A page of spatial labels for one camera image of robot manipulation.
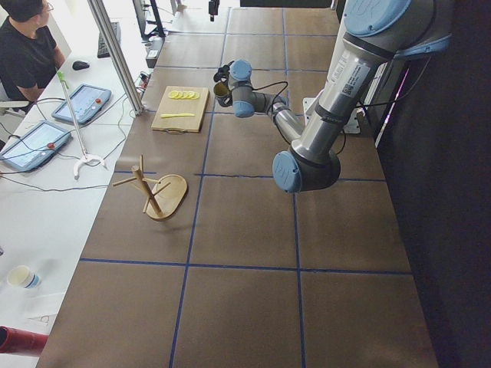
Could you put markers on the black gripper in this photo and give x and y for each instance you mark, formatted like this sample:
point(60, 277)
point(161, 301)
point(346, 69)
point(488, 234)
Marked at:
point(223, 101)

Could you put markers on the yellow plastic knife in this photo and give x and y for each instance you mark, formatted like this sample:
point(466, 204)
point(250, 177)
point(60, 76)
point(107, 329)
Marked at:
point(175, 115)

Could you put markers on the seated person black shirt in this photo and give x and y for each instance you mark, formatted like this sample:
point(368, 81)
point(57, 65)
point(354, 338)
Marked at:
point(30, 56)

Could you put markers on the dark grey HOME mug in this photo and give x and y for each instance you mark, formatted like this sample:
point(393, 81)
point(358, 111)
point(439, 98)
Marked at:
point(223, 94)

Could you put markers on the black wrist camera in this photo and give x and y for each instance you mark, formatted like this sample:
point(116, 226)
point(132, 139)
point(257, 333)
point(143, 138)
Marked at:
point(222, 74)

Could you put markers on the reacher grabber stick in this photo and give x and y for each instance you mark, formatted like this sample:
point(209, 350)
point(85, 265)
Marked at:
point(86, 157)

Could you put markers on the bamboo cutting board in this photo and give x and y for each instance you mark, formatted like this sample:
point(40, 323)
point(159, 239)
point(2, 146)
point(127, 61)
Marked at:
point(181, 124)

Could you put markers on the white paper cup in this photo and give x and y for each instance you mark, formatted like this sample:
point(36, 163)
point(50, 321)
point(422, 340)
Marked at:
point(23, 277)

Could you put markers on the near teach pendant tablet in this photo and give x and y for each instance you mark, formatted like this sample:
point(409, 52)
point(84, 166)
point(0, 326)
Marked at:
point(36, 147)

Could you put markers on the far teach pendant tablet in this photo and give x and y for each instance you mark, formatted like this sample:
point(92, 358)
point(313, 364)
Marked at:
point(87, 101)

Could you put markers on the teach pendant tablet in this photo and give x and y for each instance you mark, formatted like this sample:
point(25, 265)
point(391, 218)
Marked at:
point(87, 101)
point(36, 147)

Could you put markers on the red object at edge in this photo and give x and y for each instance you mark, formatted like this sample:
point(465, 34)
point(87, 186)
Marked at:
point(22, 342)

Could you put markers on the black computer mouse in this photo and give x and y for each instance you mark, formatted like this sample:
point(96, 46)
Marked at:
point(80, 65)

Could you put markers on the wooden cup storage rack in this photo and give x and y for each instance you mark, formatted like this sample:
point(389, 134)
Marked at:
point(163, 195)

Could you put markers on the aluminium frame post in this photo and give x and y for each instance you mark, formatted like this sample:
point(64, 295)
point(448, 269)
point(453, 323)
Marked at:
point(103, 23)

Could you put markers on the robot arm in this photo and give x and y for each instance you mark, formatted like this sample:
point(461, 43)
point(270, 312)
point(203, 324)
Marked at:
point(375, 32)

